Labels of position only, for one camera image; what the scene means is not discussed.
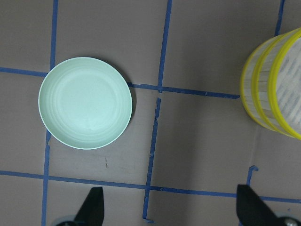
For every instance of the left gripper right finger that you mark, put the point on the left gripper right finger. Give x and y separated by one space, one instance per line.
252 211

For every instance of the light green plate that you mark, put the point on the light green plate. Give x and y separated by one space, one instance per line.
85 103

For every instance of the white steamer cloth liner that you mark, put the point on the white steamer cloth liner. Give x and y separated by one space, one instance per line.
289 87

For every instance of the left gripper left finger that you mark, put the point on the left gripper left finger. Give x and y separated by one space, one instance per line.
91 212

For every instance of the yellow steamer layer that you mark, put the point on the yellow steamer layer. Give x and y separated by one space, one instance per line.
276 84
246 83

